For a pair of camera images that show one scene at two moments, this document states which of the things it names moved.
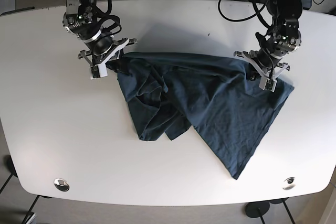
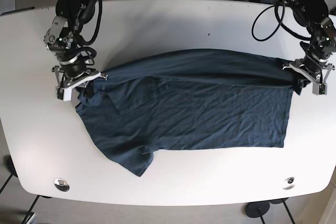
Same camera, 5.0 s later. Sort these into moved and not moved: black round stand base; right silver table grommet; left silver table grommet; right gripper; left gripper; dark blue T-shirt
Moved: right gripper; left gripper; dark blue T-shirt
Not moved: black round stand base; left silver table grommet; right silver table grommet
